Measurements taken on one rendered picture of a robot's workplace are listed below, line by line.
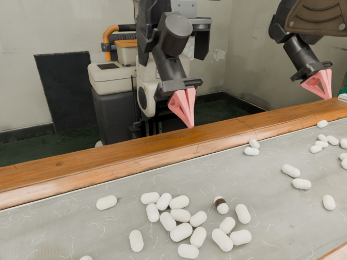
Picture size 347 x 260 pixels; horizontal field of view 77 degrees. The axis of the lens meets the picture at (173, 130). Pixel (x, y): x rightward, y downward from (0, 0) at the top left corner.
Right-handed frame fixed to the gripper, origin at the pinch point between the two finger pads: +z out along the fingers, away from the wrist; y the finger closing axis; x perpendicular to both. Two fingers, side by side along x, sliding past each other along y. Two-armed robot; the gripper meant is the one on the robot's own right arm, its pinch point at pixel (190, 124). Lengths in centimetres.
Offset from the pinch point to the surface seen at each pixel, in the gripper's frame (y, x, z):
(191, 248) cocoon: -9.6, -5.7, 20.8
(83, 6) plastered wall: -3, 106, -159
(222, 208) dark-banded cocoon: -1.1, -2.6, 17.5
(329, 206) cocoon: 17.2, -6.7, 23.3
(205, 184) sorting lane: 0.3, 3.9, 12.7
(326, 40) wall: 165, 56, -63
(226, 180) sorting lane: 5.1, 3.5, 13.3
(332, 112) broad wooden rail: 57, 10, 3
